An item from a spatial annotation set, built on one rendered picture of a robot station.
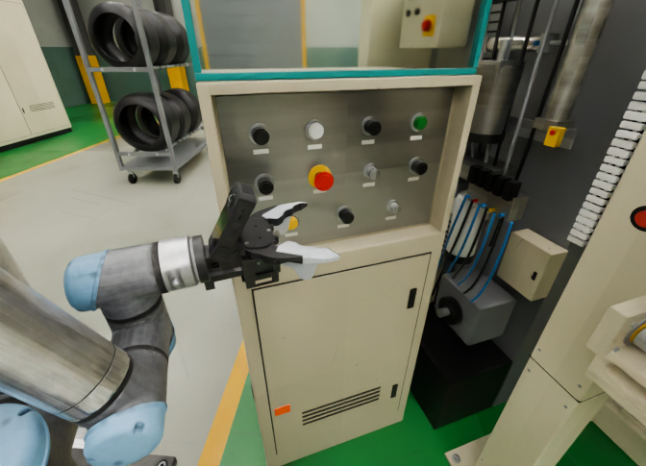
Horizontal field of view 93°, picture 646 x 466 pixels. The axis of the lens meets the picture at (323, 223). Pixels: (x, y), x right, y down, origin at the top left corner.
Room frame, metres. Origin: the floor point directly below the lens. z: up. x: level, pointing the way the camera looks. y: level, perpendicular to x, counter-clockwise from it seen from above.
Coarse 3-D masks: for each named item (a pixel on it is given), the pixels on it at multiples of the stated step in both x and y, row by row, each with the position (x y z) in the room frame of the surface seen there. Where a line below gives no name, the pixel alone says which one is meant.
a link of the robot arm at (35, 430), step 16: (0, 400) 0.22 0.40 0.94; (16, 400) 0.22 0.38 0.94; (0, 416) 0.19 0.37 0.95; (16, 416) 0.20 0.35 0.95; (32, 416) 0.20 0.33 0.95; (48, 416) 0.21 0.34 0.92; (0, 432) 0.18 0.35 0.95; (16, 432) 0.18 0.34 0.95; (32, 432) 0.18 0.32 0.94; (48, 432) 0.19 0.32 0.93; (64, 432) 0.21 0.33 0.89; (0, 448) 0.17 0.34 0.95; (16, 448) 0.17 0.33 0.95; (32, 448) 0.17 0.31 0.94; (48, 448) 0.18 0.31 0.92; (64, 448) 0.19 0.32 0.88; (0, 464) 0.15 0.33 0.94; (16, 464) 0.15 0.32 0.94; (32, 464) 0.16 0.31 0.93; (48, 464) 0.17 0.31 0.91; (64, 464) 0.18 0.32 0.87
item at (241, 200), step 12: (240, 192) 0.36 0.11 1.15; (252, 192) 0.38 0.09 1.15; (228, 204) 0.38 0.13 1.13; (240, 204) 0.36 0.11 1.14; (252, 204) 0.36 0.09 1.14; (228, 216) 0.36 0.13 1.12; (240, 216) 0.36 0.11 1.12; (216, 228) 0.38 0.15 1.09; (228, 228) 0.35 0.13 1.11; (240, 228) 0.36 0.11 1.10; (216, 240) 0.36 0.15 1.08; (228, 240) 0.36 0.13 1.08; (216, 252) 0.35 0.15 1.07; (228, 252) 0.36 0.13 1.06
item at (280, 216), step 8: (280, 208) 0.47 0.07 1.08; (288, 208) 0.47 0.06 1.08; (296, 208) 0.49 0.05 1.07; (264, 216) 0.45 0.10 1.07; (272, 216) 0.45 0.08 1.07; (280, 216) 0.45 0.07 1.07; (288, 216) 0.49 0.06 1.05; (280, 224) 0.45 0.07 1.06; (288, 224) 0.49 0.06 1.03; (280, 232) 0.47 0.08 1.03
